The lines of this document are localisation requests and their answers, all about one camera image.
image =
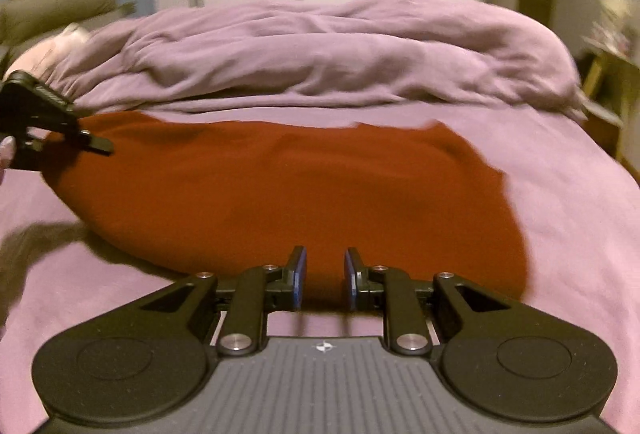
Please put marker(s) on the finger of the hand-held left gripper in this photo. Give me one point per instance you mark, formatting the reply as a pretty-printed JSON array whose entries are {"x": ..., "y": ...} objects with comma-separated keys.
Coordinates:
[{"x": 85, "y": 141}]

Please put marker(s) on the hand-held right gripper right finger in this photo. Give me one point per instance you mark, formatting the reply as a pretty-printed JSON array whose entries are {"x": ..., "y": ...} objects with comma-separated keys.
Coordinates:
[{"x": 349, "y": 279}]

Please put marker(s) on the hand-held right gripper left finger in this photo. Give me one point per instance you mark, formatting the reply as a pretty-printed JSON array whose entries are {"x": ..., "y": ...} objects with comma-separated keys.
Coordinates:
[{"x": 300, "y": 279}]

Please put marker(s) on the rust brown knit cardigan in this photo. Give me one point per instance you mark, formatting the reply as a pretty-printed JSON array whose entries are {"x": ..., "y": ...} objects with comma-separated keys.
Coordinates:
[{"x": 250, "y": 194}]

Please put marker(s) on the person's left hand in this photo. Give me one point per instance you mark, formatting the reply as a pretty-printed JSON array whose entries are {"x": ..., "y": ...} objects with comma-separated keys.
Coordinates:
[{"x": 6, "y": 154}]

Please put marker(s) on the cream plush toy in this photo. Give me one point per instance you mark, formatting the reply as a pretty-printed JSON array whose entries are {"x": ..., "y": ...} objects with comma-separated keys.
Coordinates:
[{"x": 55, "y": 49}]

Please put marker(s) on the olive green cushion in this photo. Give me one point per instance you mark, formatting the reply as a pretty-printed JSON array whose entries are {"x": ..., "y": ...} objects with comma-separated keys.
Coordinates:
[{"x": 55, "y": 9}]

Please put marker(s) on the purple duvet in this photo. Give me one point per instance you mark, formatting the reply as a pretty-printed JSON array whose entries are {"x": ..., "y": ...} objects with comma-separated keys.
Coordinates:
[{"x": 325, "y": 49}]

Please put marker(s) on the side table with yellow legs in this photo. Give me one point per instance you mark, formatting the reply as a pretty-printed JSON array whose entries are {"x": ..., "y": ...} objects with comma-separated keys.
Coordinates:
[{"x": 607, "y": 79}]

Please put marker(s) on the wrapped flower bouquet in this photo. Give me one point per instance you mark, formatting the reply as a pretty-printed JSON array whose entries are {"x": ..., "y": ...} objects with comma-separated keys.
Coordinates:
[{"x": 615, "y": 21}]

